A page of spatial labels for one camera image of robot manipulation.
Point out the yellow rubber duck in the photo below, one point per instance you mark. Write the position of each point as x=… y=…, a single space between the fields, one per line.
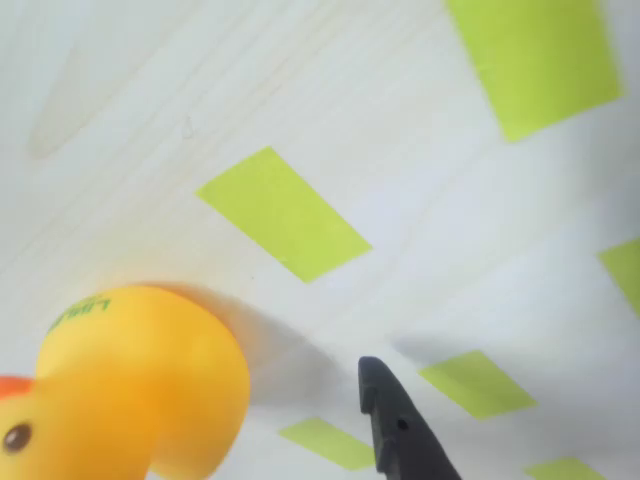
x=140 y=380

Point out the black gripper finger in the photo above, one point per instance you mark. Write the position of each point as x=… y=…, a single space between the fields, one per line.
x=400 y=440

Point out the yellow-green tape piece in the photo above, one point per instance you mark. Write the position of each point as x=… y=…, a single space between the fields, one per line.
x=477 y=385
x=535 y=65
x=327 y=444
x=565 y=471
x=625 y=277
x=283 y=215

